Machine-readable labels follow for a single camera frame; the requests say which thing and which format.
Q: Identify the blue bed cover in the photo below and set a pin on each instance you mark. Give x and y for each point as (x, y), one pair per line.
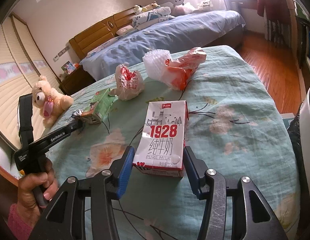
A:
(178, 34)

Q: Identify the small plush toys on quilt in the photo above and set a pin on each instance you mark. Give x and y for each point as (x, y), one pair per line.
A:
(138, 9)

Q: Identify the dark wooden nightstand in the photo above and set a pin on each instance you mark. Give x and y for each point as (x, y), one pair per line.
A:
(77, 80)

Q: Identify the cream teddy bear pink heart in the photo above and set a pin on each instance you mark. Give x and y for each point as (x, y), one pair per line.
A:
(51, 103)

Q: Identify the green milk carton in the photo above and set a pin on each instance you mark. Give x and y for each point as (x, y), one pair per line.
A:
(98, 107)

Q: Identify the white silver wrapper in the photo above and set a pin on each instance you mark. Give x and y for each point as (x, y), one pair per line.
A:
(77, 114)

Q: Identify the white round trash bin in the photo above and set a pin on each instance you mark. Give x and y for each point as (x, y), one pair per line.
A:
(305, 128)

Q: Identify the wooden headboard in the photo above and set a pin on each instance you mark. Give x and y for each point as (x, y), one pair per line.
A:
(100, 32)

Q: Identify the red white 1928 milk carton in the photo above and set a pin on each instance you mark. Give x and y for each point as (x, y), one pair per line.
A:
(160, 150)

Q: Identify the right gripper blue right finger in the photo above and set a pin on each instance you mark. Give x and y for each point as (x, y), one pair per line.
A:
(196, 170)

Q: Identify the teal floral bedsheet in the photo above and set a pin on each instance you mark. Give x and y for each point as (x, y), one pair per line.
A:
(233, 126)

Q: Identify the pink white pillow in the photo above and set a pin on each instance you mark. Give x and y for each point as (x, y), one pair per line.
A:
(124, 30)

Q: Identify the grey bed guard rail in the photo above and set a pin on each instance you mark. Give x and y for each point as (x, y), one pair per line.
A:
(192, 0)

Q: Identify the dark red hanging coat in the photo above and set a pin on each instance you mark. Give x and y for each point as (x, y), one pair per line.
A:
(271, 7)

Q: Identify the orange white plastic bag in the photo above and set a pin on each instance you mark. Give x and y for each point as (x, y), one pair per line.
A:
(177, 72)

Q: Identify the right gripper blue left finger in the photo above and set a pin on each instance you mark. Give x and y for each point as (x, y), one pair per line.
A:
(123, 171)

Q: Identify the small photo frame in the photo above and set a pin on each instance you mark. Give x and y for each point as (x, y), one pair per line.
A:
(68, 68)

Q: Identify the white foam net sleeve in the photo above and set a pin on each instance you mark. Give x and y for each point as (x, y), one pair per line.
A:
(154, 63)

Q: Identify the white red printed plastic bag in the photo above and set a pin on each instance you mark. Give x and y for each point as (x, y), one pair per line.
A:
(128, 84)

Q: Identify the blue white folded quilt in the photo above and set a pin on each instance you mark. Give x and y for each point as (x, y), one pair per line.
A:
(151, 17)

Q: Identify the black tv cabinet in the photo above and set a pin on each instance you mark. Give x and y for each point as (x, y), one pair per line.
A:
(303, 28)

